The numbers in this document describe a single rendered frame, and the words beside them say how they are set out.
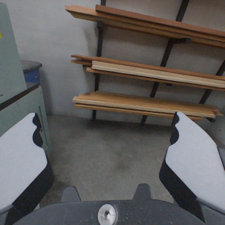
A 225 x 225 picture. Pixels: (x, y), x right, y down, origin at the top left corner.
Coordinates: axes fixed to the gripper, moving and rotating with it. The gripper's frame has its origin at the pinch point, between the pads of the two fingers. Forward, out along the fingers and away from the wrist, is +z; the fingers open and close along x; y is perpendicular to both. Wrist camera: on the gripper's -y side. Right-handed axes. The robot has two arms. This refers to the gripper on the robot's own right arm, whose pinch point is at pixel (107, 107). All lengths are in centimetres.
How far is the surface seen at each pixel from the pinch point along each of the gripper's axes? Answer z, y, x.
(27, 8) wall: 176, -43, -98
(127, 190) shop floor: 50, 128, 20
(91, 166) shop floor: 76, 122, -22
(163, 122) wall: 179, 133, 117
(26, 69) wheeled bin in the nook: 124, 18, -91
